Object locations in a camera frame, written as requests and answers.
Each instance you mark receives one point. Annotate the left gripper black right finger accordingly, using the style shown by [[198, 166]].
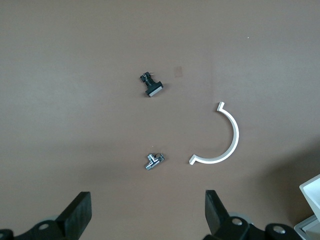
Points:
[[216, 217]]

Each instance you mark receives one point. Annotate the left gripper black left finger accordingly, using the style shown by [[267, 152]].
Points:
[[75, 217]]

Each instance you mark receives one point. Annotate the white plastic drawer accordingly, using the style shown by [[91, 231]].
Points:
[[312, 192]]

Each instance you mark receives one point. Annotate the black flat-head push button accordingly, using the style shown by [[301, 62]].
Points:
[[153, 90]]

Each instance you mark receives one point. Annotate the small silver metal fitting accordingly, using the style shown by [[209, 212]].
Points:
[[153, 161]]

